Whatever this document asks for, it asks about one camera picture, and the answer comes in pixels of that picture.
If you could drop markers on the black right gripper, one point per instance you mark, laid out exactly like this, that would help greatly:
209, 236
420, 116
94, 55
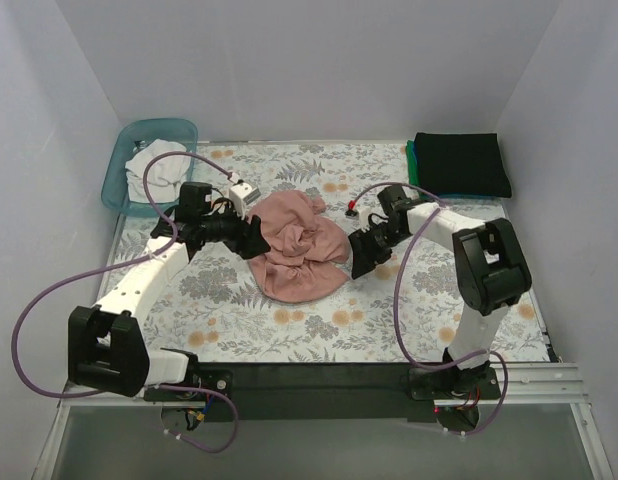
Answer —
369, 245

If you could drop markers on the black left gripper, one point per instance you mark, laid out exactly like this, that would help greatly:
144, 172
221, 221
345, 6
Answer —
247, 234

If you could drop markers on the pink t shirt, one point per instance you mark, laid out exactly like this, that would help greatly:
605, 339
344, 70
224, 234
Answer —
306, 249

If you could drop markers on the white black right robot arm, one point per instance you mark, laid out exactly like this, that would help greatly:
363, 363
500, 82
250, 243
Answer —
491, 274

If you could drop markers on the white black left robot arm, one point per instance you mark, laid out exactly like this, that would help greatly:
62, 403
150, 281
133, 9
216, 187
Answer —
106, 347

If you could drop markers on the floral table mat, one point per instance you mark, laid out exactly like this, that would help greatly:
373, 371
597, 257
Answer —
408, 307

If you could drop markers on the blue folded t shirt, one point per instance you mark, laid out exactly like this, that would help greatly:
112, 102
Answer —
453, 197

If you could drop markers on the white t shirt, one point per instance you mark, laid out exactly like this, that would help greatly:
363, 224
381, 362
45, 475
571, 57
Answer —
164, 178

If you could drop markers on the green folded t shirt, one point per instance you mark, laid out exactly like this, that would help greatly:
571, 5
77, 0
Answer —
412, 163

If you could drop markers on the black folded t shirt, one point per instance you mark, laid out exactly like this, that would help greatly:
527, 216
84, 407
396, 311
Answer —
461, 165

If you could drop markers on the teal plastic basket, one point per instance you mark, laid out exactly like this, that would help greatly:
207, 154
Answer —
132, 139

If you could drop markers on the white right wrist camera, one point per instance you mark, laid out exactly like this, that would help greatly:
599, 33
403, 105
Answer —
362, 214

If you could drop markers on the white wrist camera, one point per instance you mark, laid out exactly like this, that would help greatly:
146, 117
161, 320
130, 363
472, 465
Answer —
362, 214
242, 195

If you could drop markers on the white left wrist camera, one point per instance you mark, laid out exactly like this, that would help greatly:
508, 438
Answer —
242, 195

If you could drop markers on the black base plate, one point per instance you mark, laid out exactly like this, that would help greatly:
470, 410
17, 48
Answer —
324, 391

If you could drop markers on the aluminium frame rail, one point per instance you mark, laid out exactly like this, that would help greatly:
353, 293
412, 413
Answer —
533, 421

